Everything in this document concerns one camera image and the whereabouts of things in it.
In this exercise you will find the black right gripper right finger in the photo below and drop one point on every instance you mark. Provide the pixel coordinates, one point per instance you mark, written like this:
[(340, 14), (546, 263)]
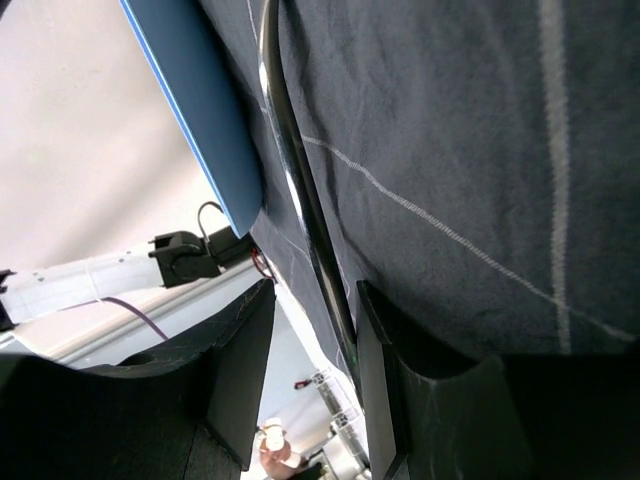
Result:
[(433, 413)]

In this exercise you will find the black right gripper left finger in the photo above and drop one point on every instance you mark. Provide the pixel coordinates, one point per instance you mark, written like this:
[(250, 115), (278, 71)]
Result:
[(184, 409)]

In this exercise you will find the dark checked cloth placemat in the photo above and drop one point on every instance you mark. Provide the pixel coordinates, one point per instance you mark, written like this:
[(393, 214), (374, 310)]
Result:
[(478, 162)]

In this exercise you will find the silver spoon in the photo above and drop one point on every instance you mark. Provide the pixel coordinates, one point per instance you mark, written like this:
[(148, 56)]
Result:
[(302, 188)]

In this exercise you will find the blue plate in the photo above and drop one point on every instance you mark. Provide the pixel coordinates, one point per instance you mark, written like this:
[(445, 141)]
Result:
[(187, 60)]

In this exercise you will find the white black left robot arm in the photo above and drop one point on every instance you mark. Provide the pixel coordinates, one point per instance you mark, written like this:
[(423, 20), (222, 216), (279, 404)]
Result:
[(169, 260)]

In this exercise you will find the aluminium table frame rail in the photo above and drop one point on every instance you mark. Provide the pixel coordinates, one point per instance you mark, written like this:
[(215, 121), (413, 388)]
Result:
[(107, 333)]

